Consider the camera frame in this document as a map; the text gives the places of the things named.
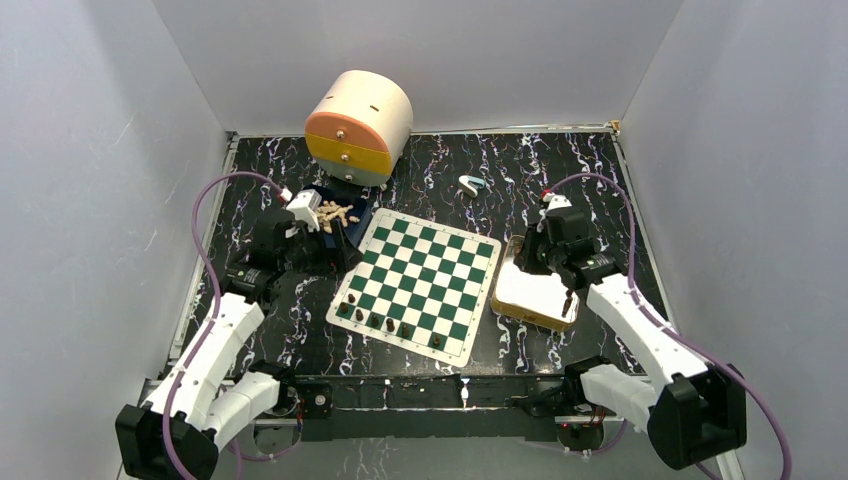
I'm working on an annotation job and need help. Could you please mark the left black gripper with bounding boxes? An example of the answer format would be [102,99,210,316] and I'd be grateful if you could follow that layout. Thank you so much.
[280,220,364,278]

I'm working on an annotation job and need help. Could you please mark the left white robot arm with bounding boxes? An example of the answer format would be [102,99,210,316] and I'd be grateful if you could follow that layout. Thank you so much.
[115,210,370,479]

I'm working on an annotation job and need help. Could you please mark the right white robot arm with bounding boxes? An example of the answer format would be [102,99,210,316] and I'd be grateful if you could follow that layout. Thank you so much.
[516,206,747,470]

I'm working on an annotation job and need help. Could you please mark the pile of light chess pieces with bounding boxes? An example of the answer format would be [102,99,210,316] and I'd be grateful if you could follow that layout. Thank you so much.
[317,202,360,234]

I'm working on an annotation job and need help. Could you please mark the green white chess board mat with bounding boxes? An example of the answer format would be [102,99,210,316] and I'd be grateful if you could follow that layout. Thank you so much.
[326,208,502,368]

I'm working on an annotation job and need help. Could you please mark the dark blue plastic bin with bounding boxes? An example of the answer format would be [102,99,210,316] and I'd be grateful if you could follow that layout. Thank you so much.
[304,184,373,248]

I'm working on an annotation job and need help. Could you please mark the small white blue clip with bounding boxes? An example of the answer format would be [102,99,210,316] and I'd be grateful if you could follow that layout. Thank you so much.
[458,175,487,198]

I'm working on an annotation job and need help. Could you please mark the round drawer cabinet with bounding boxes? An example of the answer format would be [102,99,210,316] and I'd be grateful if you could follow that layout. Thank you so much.
[304,70,413,187]

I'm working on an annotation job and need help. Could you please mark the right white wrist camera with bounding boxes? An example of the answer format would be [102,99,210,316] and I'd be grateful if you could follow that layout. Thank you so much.
[540,190,572,217]

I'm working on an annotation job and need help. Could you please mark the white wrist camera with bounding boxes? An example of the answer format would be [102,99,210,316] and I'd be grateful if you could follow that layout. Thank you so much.
[286,189,322,232]
[540,190,572,217]

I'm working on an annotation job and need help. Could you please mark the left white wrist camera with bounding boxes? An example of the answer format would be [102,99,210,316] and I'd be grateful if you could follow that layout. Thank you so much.
[286,189,322,232]

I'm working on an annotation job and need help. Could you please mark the black base frame rail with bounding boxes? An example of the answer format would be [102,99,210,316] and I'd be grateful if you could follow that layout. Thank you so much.
[251,374,607,458]

